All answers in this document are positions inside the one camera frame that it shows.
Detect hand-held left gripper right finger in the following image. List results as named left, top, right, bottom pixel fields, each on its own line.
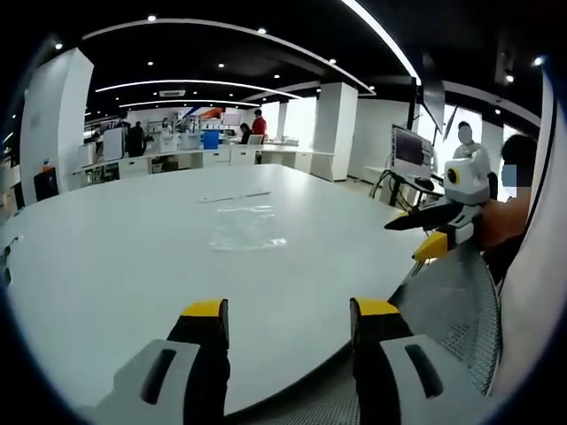
left=349, top=296, right=493, bottom=425

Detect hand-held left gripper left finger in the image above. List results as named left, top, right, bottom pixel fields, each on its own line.
left=95, top=297, right=232, bottom=425

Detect clear food packaging bag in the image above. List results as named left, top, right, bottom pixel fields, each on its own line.
left=209, top=204, right=289, bottom=253

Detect person's head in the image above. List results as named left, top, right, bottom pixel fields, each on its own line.
left=501, top=134, right=540, bottom=189

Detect computer monitor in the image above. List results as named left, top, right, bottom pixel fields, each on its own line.
left=391, top=124, right=434, bottom=180

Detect white curved panel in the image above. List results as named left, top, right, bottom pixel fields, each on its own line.
left=491, top=66, right=560, bottom=404

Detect small black clamp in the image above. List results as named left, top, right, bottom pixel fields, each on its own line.
left=1, top=233, right=22, bottom=285

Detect row of white desks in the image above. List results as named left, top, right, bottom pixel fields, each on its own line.
left=73, top=143, right=338, bottom=182

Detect white machine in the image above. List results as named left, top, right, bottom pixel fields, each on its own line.
left=102, top=127, right=128, bottom=162

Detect black cables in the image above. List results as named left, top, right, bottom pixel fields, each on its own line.
left=369, top=169, right=429, bottom=210

